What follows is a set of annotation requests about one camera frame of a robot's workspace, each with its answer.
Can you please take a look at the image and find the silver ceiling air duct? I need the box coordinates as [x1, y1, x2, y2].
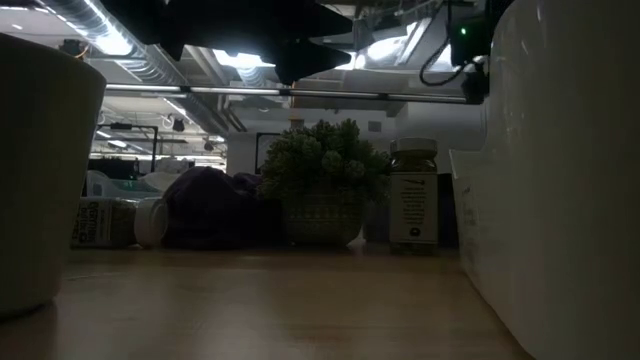
[47, 0, 231, 136]

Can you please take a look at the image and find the white plastic bag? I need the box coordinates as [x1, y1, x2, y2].
[142, 171, 174, 194]

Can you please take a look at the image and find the purple cloth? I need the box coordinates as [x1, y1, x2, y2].
[160, 165, 287, 251]

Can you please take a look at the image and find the black frame stand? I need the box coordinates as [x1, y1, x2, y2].
[94, 123, 160, 174]

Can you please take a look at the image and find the grey plastic bin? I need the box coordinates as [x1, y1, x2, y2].
[0, 32, 108, 321]

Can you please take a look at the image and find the white plastic bin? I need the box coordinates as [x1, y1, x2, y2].
[448, 0, 640, 360]

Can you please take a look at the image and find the black-framed panel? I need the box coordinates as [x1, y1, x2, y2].
[254, 131, 284, 175]

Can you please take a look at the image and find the long horizontal metal bar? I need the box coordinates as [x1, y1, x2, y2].
[104, 83, 469, 105]

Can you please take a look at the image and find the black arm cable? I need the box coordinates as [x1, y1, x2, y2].
[418, 0, 474, 87]

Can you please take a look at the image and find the artificial succulent plant in pot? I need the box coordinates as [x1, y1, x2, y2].
[258, 118, 392, 247]

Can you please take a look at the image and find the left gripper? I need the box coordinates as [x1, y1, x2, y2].
[99, 0, 355, 87]

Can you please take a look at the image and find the glass spice jar white cap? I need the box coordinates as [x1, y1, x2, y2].
[70, 196, 170, 250]

